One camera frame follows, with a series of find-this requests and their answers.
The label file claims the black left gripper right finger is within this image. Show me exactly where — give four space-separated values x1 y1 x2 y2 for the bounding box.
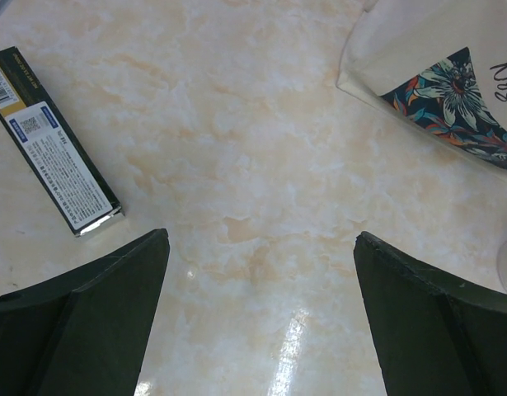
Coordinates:
354 232 507 395

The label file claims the dark rectangular box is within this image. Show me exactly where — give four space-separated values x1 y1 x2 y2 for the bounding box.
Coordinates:
0 47 124 237

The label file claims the beige canvas tote bag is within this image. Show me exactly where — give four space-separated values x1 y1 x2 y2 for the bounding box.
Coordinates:
337 1 507 172

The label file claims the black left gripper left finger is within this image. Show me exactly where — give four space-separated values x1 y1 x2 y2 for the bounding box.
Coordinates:
0 229 170 395

